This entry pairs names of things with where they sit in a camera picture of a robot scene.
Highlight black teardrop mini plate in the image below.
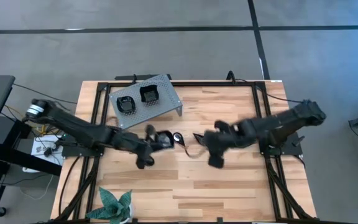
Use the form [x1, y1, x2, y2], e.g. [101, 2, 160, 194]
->
[192, 133, 206, 146]
[172, 132, 186, 147]

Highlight black aluminium table frame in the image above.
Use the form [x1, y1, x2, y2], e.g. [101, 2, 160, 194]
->
[50, 80, 318, 224]

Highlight black square mini plate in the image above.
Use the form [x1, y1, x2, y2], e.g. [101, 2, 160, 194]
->
[139, 84, 160, 103]

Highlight white power strip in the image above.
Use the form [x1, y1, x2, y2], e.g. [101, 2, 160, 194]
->
[22, 134, 64, 174]

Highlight grey perforated metal riser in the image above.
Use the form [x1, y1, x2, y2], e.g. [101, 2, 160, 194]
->
[108, 73, 183, 129]

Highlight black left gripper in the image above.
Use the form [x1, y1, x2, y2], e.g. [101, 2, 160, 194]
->
[129, 124, 173, 170]

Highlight black clamp lever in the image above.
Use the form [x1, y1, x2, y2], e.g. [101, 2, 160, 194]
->
[291, 135, 306, 147]

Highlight long black floor tape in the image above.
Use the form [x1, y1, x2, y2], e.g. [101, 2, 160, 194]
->
[0, 24, 358, 35]

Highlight white plant pot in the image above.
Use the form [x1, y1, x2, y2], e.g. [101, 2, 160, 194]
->
[126, 203, 135, 223]

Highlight black bar behind table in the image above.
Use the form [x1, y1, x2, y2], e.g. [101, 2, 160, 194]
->
[114, 73, 173, 82]

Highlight thin black floor cable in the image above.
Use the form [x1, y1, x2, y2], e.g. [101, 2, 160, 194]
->
[12, 83, 78, 105]

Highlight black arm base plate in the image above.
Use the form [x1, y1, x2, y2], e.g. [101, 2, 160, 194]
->
[257, 130, 304, 157]
[61, 133, 106, 157]

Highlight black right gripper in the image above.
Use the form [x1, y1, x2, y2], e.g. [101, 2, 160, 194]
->
[201, 120, 234, 169]

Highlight green leafy plant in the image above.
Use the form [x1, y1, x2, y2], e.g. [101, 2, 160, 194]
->
[85, 186, 134, 224]

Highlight black desk frame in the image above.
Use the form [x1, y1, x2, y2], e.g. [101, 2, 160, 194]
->
[0, 116, 63, 215]

